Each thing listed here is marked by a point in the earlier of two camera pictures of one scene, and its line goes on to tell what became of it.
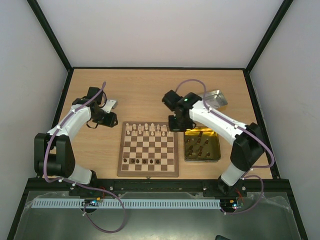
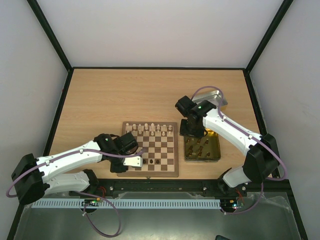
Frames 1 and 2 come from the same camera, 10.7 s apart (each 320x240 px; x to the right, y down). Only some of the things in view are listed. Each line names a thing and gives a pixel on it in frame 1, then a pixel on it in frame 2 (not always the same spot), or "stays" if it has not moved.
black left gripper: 110,122 -> 114,169
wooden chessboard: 148,149 stays
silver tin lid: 215,99 stays
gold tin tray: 201,144 stays
